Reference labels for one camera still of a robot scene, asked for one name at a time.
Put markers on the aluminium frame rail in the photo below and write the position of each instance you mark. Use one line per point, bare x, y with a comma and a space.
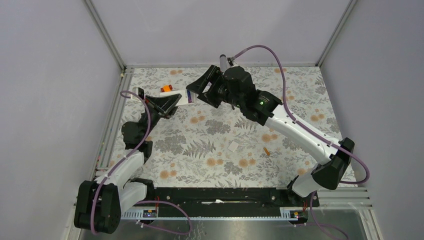
105, 34

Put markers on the orange toy car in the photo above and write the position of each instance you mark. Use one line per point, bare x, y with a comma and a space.
166, 88

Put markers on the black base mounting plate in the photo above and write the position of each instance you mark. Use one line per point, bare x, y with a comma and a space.
209, 203

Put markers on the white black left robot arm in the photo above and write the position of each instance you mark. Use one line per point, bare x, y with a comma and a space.
101, 202

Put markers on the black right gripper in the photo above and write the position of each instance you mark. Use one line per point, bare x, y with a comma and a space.
198, 85

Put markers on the white air conditioner remote control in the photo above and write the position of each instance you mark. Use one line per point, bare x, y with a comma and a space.
183, 100

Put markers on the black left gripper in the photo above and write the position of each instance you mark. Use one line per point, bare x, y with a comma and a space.
156, 104

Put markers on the purple battery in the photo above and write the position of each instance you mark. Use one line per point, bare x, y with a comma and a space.
189, 98

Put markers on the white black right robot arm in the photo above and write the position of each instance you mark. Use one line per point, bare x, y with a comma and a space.
235, 87

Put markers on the orange battery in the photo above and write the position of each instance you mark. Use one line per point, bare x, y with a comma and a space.
266, 151

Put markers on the floral patterned table mat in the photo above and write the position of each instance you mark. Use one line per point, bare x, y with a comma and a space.
191, 148

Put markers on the white remote battery cover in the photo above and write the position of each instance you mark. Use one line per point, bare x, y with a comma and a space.
233, 146

